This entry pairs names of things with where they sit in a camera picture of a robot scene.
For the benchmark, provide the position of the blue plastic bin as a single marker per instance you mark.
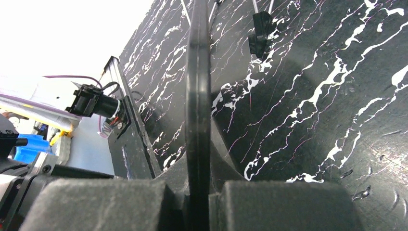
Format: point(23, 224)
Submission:
point(36, 143)

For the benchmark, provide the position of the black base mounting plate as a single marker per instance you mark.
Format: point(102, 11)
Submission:
point(131, 150)

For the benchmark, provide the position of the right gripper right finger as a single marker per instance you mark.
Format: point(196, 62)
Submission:
point(241, 205)

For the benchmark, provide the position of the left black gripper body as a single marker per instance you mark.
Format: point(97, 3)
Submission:
point(16, 177)

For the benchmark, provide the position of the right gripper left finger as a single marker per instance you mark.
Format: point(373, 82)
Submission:
point(62, 198)

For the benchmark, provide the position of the aluminium rail frame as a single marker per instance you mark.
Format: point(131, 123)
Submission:
point(113, 72)

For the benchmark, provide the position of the white whiteboard black frame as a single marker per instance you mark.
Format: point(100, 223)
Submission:
point(197, 109)

